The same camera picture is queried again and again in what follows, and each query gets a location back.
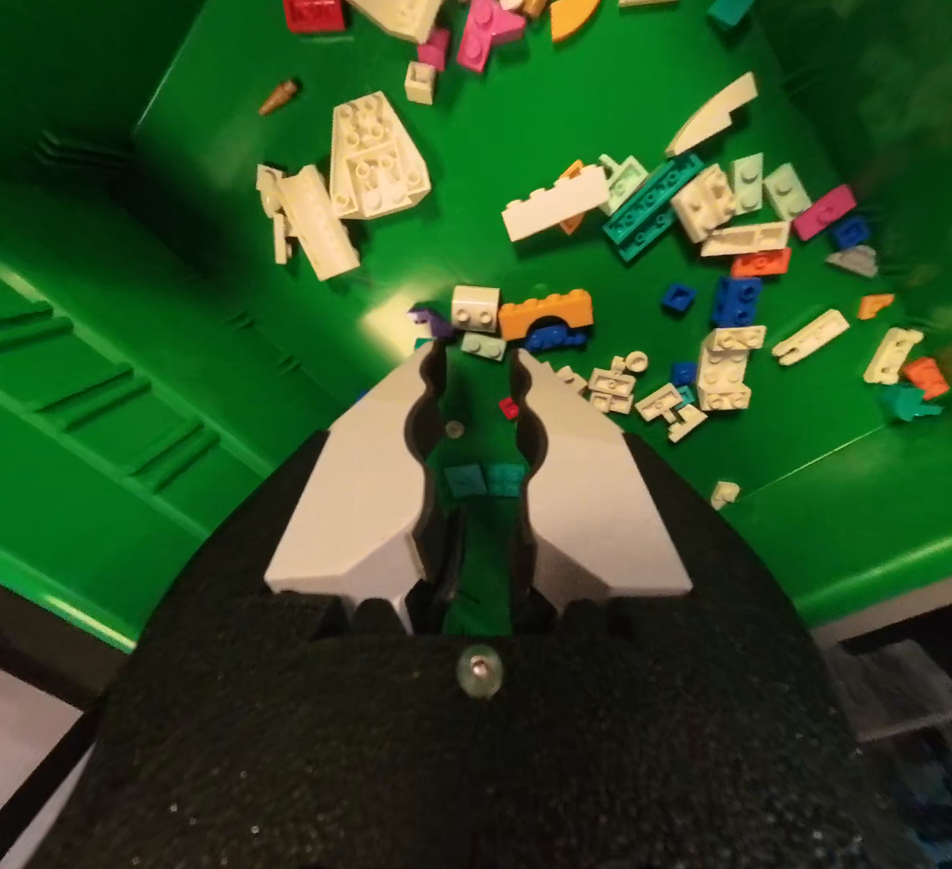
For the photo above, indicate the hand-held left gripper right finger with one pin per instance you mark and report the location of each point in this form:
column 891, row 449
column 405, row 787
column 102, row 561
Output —
column 602, row 519

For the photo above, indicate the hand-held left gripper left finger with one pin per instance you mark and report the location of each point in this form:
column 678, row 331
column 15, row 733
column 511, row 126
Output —
column 349, row 512

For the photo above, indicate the green plastic bin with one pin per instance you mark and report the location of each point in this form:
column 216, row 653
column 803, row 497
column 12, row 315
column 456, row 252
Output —
column 595, row 88

